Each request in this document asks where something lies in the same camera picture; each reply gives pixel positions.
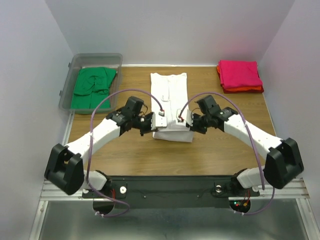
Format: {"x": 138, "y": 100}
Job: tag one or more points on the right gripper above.
{"x": 197, "y": 122}

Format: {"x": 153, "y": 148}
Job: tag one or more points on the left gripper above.
{"x": 146, "y": 122}

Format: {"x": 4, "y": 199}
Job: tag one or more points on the white t shirt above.
{"x": 172, "y": 92}

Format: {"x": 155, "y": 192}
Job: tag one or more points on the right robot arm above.
{"x": 282, "y": 157}

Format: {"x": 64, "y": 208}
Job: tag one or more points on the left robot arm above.
{"x": 65, "y": 166}

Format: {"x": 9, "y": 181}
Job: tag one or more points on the pink folded t shirt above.
{"x": 239, "y": 75}

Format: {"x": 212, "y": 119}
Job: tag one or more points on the green t shirt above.
{"x": 92, "y": 86}

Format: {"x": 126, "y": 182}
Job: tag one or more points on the grey plastic bin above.
{"x": 89, "y": 60}

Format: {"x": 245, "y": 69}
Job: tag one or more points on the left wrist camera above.
{"x": 158, "y": 121}

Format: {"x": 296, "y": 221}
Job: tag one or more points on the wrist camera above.
{"x": 185, "y": 117}
{"x": 158, "y": 121}

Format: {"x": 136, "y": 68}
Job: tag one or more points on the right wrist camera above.
{"x": 185, "y": 117}

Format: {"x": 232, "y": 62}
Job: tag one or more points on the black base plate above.
{"x": 190, "y": 191}

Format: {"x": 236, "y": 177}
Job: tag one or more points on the aluminium frame rail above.
{"x": 294, "y": 190}

